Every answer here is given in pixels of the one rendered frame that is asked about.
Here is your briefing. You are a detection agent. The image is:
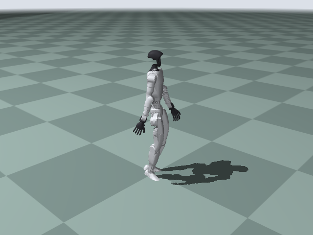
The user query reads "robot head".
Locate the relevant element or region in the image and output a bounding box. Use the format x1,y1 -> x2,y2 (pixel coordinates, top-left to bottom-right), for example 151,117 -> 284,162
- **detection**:
148,50 -> 163,71

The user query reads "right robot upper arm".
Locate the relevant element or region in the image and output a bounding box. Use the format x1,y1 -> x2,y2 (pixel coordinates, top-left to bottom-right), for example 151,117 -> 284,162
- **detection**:
146,73 -> 157,103

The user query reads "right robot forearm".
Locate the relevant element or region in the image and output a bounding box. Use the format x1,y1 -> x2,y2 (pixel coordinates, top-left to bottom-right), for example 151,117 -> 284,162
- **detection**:
141,97 -> 153,121

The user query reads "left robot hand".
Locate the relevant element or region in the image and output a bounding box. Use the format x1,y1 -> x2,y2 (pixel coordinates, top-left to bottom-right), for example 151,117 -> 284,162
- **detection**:
169,103 -> 181,121

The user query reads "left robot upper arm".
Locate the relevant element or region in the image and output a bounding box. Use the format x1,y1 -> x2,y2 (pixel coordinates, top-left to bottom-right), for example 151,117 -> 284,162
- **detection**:
159,68 -> 167,93

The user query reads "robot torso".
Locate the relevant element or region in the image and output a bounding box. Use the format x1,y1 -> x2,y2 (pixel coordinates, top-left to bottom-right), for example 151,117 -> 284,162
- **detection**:
147,68 -> 164,117

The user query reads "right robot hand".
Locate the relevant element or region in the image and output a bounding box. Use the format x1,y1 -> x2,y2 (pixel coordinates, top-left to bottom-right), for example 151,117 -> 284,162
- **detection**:
133,116 -> 147,135

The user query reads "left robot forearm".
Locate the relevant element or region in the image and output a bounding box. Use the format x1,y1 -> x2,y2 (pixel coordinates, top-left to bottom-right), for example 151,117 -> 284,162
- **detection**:
162,91 -> 172,108

